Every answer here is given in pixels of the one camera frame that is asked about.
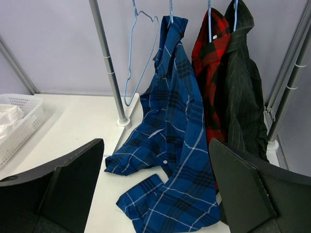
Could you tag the black shirt wire hanger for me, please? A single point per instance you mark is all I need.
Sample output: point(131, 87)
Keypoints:
point(236, 3)

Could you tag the white and silver clothes rack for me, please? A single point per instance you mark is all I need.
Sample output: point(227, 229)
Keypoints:
point(126, 111)

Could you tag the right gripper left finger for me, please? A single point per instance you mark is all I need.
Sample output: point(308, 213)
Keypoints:
point(54, 197)

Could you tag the red black plaid shirt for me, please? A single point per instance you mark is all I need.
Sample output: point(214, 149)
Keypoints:
point(206, 62)

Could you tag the grey frame post right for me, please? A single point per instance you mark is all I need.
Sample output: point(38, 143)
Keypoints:
point(289, 60)

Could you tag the grey frame post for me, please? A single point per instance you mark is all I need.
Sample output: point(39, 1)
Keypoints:
point(17, 68)
point(289, 60)

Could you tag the red shirt wire hanger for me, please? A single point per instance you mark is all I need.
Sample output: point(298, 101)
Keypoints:
point(209, 21)

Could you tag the blue shirt wire hanger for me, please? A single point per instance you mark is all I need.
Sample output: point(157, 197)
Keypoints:
point(171, 11)

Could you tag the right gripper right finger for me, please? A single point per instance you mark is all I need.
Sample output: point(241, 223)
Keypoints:
point(259, 197)

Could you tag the grey frame post left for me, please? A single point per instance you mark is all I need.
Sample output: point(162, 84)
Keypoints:
point(17, 68)

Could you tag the white shirt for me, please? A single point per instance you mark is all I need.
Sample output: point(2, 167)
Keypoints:
point(10, 115)

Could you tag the blue plaid shirt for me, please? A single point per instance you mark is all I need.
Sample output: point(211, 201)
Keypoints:
point(172, 136)

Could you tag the white plastic basket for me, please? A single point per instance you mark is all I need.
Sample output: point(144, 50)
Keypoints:
point(33, 117)

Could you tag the black pinstripe shirt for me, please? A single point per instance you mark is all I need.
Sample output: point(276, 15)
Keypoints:
point(244, 113)

